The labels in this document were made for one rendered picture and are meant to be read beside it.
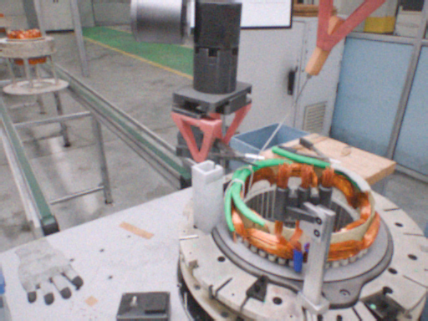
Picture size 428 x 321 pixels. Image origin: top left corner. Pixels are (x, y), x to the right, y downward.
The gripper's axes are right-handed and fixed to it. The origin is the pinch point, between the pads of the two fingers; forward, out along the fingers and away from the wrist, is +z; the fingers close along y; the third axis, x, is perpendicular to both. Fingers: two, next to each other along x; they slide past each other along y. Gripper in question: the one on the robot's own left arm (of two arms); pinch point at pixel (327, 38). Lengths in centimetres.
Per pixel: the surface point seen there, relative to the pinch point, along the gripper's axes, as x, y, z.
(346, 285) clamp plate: 13.3, 11.4, 18.9
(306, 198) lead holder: 4.6, 13.7, 9.5
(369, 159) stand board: 18.4, -29.1, 24.4
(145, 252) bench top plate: -17, -12, 66
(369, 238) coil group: 14.1, 6.0, 16.1
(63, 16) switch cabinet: -852, -952, 478
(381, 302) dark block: 16.4, 12.2, 17.8
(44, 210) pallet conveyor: -54, -19, 82
